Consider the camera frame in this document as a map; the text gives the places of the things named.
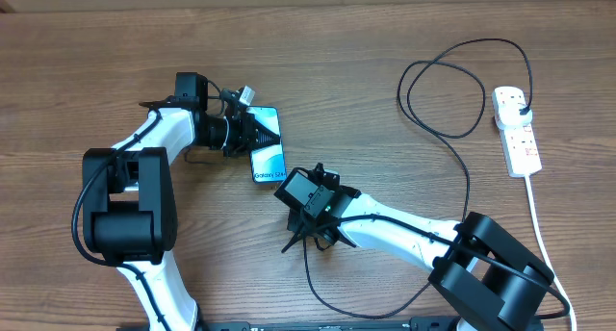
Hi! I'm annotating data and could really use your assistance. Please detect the white charger plug adapter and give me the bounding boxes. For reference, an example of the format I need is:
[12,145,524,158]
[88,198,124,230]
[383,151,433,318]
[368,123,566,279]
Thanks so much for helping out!
[495,102,533,130]

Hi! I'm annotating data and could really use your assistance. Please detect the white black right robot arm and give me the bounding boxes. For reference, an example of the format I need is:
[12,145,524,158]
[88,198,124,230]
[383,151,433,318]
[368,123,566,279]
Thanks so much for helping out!
[275,165,554,330]

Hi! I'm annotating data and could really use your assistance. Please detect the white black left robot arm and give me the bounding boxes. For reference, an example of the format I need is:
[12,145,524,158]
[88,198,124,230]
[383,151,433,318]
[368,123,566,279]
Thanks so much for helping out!
[71,72,286,330]

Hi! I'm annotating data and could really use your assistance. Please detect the white power strip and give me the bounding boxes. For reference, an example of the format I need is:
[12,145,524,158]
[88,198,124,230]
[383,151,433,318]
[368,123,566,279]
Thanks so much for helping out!
[491,86,542,178]

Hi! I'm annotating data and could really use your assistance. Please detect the blue Samsung Galaxy smartphone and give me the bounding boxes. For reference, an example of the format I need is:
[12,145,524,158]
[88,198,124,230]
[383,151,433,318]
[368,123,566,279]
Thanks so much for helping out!
[247,107,287,184]

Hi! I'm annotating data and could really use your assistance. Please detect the white power strip cord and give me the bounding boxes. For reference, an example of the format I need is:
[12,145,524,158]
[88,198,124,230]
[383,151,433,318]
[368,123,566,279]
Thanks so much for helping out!
[523,174,578,331]

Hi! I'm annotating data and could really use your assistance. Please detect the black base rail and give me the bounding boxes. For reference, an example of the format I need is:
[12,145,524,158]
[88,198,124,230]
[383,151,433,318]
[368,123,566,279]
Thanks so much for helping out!
[194,316,459,331]

